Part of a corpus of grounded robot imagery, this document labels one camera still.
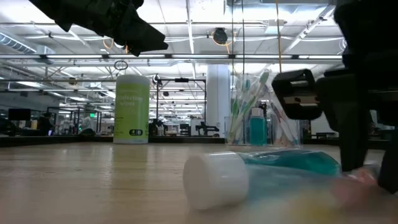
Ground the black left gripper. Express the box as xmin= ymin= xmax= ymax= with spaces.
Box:
xmin=29 ymin=0 xmax=169 ymax=57

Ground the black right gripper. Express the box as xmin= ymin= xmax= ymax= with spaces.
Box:
xmin=272 ymin=68 xmax=398 ymax=172

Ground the orange toothbrush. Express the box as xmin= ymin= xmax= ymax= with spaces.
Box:
xmin=279 ymin=166 xmax=382 ymax=218

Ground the purple toothbrush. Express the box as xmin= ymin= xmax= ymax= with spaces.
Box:
xmin=269 ymin=101 xmax=295 ymax=146

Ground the small blue mouthwash bottle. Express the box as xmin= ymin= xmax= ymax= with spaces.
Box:
xmin=249 ymin=107 xmax=268 ymax=146
xmin=182 ymin=149 xmax=342 ymax=211

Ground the green toothbrush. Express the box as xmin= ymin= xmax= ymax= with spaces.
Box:
xmin=228 ymin=93 xmax=246 ymax=146
xmin=236 ymin=70 xmax=271 ymax=144

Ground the clear acrylic organizer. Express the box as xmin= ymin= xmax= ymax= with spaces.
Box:
xmin=223 ymin=70 xmax=303 ymax=147

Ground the green wipes canister white lid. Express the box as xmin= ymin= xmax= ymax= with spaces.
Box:
xmin=113 ymin=73 xmax=151 ymax=145

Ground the white building column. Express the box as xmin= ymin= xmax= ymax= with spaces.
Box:
xmin=206 ymin=64 xmax=232 ymax=138

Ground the small black robot machine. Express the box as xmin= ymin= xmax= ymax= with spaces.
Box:
xmin=195 ymin=120 xmax=220 ymax=137

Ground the person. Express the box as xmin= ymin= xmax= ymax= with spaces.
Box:
xmin=37 ymin=111 xmax=55 ymax=137

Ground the black computer monitor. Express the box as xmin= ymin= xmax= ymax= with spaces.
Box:
xmin=7 ymin=108 xmax=32 ymax=121

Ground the black ceiling cable reel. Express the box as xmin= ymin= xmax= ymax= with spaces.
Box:
xmin=213 ymin=27 xmax=228 ymax=45

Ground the black coiled cable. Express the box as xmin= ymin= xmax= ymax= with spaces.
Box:
xmin=241 ymin=0 xmax=246 ymax=75

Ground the black aluminium table frame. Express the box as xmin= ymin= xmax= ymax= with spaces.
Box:
xmin=0 ymin=135 xmax=341 ymax=147

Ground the yellow hanging cable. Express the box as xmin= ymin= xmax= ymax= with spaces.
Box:
xmin=275 ymin=0 xmax=282 ymax=74

